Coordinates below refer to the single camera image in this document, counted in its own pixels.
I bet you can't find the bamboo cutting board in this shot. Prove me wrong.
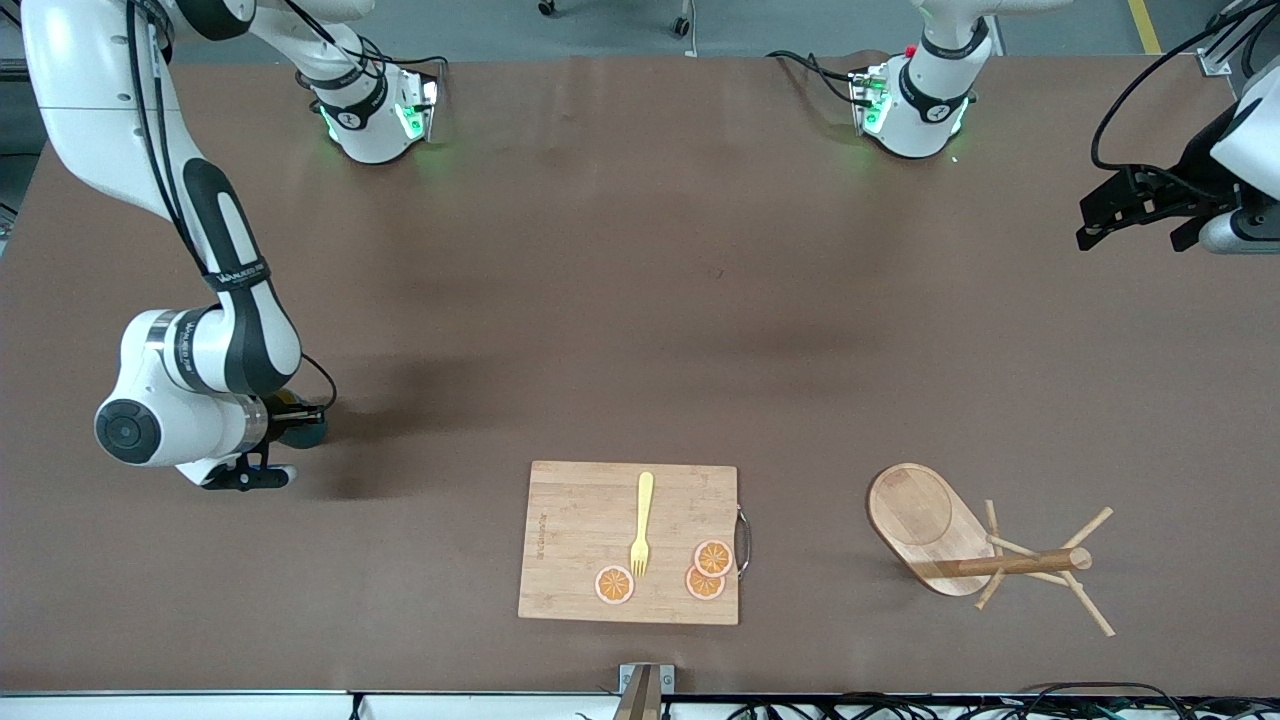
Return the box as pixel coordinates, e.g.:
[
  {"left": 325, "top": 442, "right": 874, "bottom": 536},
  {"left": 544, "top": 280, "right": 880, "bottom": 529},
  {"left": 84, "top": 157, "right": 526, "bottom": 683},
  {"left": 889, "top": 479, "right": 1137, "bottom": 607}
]
[{"left": 517, "top": 460, "right": 741, "bottom": 627}]

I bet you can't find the black right base cable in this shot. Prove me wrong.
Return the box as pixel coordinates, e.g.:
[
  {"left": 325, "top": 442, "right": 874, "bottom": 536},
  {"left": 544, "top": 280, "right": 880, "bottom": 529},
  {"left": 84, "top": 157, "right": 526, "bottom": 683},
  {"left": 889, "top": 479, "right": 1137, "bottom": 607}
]
[{"left": 370, "top": 50, "right": 449, "bottom": 81}]

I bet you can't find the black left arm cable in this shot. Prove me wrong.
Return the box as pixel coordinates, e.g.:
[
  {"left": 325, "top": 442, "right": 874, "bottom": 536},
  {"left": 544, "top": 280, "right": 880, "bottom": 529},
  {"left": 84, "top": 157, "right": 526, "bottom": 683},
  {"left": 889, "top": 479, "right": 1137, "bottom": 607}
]
[{"left": 1090, "top": 0, "right": 1280, "bottom": 173}]

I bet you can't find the aluminium corner post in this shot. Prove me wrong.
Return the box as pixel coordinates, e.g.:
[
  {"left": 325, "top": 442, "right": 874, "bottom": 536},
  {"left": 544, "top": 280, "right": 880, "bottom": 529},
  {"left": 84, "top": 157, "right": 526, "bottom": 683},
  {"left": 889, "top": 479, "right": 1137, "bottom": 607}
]
[{"left": 1195, "top": 0, "right": 1263, "bottom": 77}]

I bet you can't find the aluminium camera mount post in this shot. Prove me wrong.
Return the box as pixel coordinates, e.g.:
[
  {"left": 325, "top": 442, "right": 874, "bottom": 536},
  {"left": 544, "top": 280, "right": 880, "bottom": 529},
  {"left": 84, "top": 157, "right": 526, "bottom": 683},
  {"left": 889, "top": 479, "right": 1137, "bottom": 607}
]
[{"left": 613, "top": 663, "right": 676, "bottom": 720}]

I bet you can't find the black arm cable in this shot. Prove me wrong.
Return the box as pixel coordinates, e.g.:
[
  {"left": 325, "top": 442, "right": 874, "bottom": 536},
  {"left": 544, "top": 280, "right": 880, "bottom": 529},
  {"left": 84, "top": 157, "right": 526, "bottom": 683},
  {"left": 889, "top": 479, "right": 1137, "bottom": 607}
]
[
  {"left": 1090, "top": 0, "right": 1280, "bottom": 173},
  {"left": 125, "top": 0, "right": 339, "bottom": 413}
]

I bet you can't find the black left base cable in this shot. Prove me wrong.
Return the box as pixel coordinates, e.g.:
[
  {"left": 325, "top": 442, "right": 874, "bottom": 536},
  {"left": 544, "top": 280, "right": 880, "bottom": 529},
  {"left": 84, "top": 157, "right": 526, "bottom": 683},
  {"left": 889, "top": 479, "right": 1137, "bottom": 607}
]
[{"left": 768, "top": 50, "right": 871, "bottom": 107}]

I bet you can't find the wooden mug tree rack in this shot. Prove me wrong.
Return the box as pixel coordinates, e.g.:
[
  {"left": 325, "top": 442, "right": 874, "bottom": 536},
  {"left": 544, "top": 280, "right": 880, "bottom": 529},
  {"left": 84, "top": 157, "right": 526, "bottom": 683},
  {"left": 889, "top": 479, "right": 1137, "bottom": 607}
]
[{"left": 866, "top": 462, "right": 1117, "bottom": 639}]

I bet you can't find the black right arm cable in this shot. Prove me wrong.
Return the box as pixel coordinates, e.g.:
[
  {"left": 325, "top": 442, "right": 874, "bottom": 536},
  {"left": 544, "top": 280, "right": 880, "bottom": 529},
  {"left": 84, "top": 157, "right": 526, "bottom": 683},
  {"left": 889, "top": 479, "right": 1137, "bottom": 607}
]
[{"left": 125, "top": 0, "right": 339, "bottom": 413}]

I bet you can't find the white table edge rail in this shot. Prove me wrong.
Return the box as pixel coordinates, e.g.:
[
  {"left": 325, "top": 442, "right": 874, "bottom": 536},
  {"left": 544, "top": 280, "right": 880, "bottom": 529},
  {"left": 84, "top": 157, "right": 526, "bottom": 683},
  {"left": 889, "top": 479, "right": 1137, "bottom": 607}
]
[{"left": 0, "top": 690, "right": 616, "bottom": 720}]

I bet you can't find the black base cable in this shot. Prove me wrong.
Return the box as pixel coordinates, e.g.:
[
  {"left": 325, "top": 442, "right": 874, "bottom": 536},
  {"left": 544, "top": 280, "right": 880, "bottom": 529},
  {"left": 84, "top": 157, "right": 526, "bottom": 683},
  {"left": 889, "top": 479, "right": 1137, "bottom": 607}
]
[
  {"left": 768, "top": 50, "right": 871, "bottom": 107},
  {"left": 370, "top": 50, "right": 449, "bottom": 81}
]

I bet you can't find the yellow plastic fork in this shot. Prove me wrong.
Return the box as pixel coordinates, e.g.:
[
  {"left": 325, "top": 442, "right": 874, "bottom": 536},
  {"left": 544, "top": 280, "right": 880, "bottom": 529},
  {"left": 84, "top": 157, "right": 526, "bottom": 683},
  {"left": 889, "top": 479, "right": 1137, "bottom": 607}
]
[{"left": 629, "top": 472, "right": 656, "bottom": 579}]

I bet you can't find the black cable bundle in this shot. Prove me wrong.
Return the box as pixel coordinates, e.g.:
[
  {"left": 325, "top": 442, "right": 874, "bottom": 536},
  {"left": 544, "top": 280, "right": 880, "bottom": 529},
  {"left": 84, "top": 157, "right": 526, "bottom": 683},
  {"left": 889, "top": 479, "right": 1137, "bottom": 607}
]
[{"left": 725, "top": 683, "right": 1280, "bottom": 720}]

